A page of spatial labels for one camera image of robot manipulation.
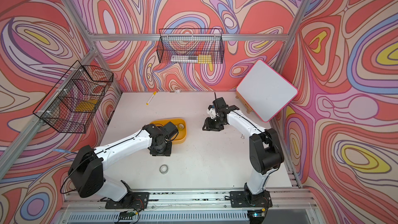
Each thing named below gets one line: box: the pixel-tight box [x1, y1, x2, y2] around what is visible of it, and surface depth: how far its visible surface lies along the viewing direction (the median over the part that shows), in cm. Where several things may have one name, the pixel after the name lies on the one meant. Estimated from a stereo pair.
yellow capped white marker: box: [145, 91, 158, 106], surface depth 119 cm
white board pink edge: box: [236, 59, 300, 123], surface depth 97 cm
